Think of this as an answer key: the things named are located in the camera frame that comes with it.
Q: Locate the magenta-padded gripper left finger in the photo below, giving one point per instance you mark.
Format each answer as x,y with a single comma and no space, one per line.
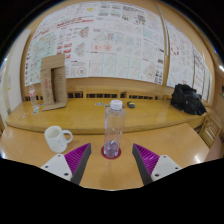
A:
77,157

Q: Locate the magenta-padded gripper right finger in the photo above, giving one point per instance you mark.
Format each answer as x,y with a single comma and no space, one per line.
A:
146,158

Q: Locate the clear plastic bottle white cap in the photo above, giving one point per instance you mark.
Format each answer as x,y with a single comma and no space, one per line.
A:
114,130

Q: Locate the flat round red coaster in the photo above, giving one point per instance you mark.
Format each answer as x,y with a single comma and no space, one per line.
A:
104,154

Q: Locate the white ceramic mug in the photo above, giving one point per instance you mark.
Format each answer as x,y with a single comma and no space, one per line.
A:
55,139

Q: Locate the wooden chair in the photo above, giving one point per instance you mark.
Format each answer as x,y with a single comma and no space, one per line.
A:
210,128

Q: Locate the black bag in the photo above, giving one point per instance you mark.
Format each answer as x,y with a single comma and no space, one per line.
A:
186,99

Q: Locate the clear bottle with red label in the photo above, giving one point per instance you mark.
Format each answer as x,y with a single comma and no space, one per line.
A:
32,96

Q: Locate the brown cardboard stand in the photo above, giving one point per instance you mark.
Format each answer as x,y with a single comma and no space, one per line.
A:
53,80

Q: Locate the white standing air conditioner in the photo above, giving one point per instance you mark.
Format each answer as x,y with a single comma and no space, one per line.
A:
14,83

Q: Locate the large wall poster with diagrams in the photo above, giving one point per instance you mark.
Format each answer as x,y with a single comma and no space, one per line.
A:
186,63

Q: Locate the large wall poster with map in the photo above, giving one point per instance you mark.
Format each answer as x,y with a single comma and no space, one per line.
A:
106,40

